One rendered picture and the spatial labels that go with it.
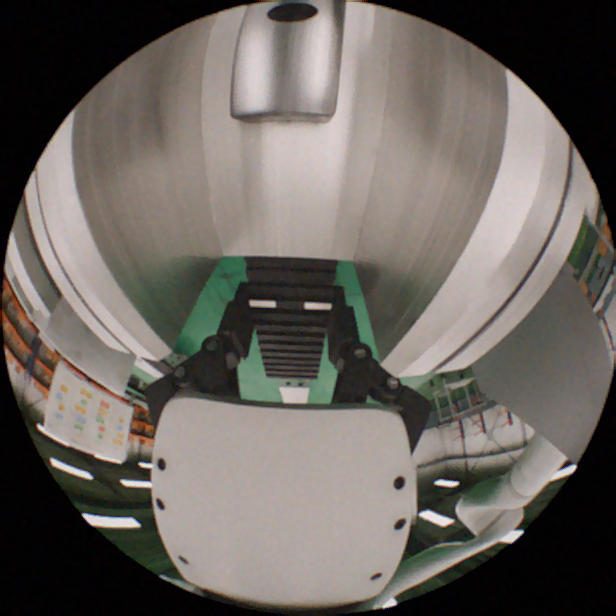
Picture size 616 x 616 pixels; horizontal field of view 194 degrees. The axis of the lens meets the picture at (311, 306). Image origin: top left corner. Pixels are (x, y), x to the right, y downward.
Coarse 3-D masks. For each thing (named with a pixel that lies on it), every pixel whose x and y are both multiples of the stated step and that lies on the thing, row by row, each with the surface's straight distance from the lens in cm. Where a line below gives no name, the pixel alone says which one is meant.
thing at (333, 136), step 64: (320, 0) 6; (128, 64) 4; (192, 64) 6; (256, 64) 4; (320, 64) 4; (384, 64) 6; (448, 64) 4; (64, 128) 4; (128, 128) 4; (192, 128) 6; (256, 128) 5; (320, 128) 5; (384, 128) 5; (448, 128) 3; (512, 128) 2; (64, 192) 3; (128, 192) 4; (192, 192) 5; (256, 192) 5; (320, 192) 5; (384, 192) 4; (448, 192) 3; (512, 192) 2; (576, 192) 4; (64, 256) 4; (128, 256) 4; (192, 256) 5; (320, 256) 6; (384, 256) 4; (448, 256) 2; (512, 256) 2; (128, 320) 4; (384, 320) 4; (448, 320) 3; (512, 320) 4
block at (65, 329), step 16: (64, 304) 15; (48, 320) 15; (64, 320) 15; (80, 320) 16; (48, 336) 15; (64, 336) 15; (80, 336) 16; (96, 336) 17; (64, 352) 16; (80, 352) 16; (96, 352) 17; (112, 352) 18; (80, 368) 16; (96, 368) 17; (112, 368) 18; (128, 368) 19; (112, 384) 18
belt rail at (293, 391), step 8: (280, 384) 24; (288, 384) 25; (296, 384) 24; (304, 384) 24; (288, 392) 27; (296, 392) 26; (304, 392) 26; (288, 400) 32; (296, 400) 32; (304, 400) 32
